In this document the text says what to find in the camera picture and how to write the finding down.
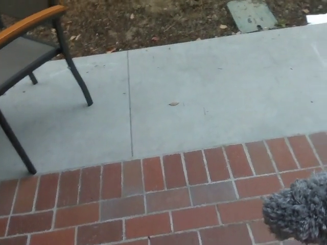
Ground grey fluffy microfibre duster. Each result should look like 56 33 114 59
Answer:
262 171 327 245

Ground green utility box cover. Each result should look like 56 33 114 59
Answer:
226 0 272 34

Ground mesh patio chair wood armrests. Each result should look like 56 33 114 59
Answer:
0 0 94 176

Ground white flat sheet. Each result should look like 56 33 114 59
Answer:
305 14 327 26

